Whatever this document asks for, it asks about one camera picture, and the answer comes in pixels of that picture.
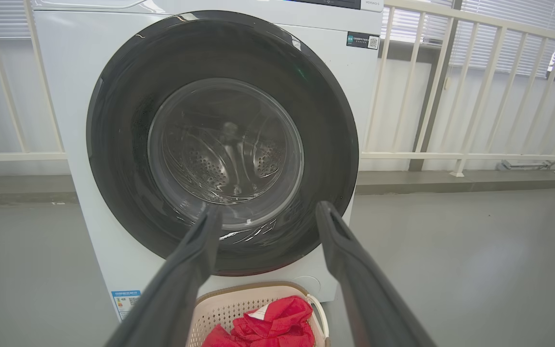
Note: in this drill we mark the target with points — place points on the white window blinds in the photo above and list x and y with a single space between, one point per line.
3 19
521 41

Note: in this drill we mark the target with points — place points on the white front-load washing machine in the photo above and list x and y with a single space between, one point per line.
75 96

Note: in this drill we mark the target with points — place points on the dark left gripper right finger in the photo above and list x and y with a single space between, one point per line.
369 299

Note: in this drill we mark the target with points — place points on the black round washing machine door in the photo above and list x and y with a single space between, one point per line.
123 144

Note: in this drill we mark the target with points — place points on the grey window frame post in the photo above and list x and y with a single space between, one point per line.
434 96

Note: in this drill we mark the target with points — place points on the plain red garment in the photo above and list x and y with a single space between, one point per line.
282 323

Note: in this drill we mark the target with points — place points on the blue energy label sticker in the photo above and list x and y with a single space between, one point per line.
125 303

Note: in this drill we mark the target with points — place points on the grey metal floor bracket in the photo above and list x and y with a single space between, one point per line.
523 165

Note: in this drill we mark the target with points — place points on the white metal railing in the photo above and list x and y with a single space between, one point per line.
451 155

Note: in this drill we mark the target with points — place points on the red and white garment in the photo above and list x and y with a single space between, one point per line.
216 338

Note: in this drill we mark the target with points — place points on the dark washer control panel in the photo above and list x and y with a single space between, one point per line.
325 3

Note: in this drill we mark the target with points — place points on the cream perforated laundry basket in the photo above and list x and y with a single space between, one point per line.
219 308

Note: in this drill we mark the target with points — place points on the dark QR code sticker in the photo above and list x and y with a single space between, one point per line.
362 40

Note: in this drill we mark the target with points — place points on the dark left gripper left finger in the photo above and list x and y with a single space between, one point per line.
171 299

